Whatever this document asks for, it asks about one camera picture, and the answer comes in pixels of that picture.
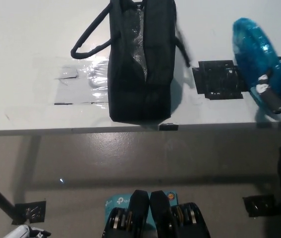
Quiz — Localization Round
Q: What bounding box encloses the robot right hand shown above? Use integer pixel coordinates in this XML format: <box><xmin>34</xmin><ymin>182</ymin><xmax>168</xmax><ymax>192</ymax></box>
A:
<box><xmin>250</xmin><ymin>56</ymin><xmax>281</xmax><ymax>119</ymax></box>

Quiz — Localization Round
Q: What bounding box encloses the clear plastic tape sheet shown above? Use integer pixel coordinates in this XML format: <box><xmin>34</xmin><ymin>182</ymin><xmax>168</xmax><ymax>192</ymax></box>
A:
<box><xmin>31</xmin><ymin>57</ymin><xmax>110</xmax><ymax>107</ymax></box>

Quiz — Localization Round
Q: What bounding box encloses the blue-wrapped stack of plates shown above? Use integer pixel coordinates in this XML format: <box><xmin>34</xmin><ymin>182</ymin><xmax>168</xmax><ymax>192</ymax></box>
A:
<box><xmin>231</xmin><ymin>17</ymin><xmax>281</xmax><ymax>112</ymax></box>

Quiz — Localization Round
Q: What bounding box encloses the black fabric tote bag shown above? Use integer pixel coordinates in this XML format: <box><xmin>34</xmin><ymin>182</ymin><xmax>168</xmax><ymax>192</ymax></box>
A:
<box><xmin>70</xmin><ymin>0</ymin><xmax>193</xmax><ymax>124</ymax></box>

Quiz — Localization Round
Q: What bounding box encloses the large black tape patch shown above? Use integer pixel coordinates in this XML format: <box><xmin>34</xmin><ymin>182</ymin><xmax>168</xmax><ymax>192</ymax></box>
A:
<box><xmin>191</xmin><ymin>59</ymin><xmax>251</xmax><ymax>100</ymax></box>

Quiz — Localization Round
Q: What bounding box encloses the teal tp-link box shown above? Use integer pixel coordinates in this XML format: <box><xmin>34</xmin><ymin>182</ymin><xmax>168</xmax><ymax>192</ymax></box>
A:
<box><xmin>105</xmin><ymin>192</ymin><xmax>179</xmax><ymax>225</ymax></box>

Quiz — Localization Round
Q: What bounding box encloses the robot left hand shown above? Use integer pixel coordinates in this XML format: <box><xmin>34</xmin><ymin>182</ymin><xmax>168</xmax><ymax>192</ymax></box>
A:
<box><xmin>6</xmin><ymin>224</ymin><xmax>52</xmax><ymax>238</ymax></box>

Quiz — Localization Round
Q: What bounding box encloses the small black tape strip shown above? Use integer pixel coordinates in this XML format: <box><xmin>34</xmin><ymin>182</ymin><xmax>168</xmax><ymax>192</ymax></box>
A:
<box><xmin>159</xmin><ymin>122</ymin><xmax>178</xmax><ymax>131</ymax></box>

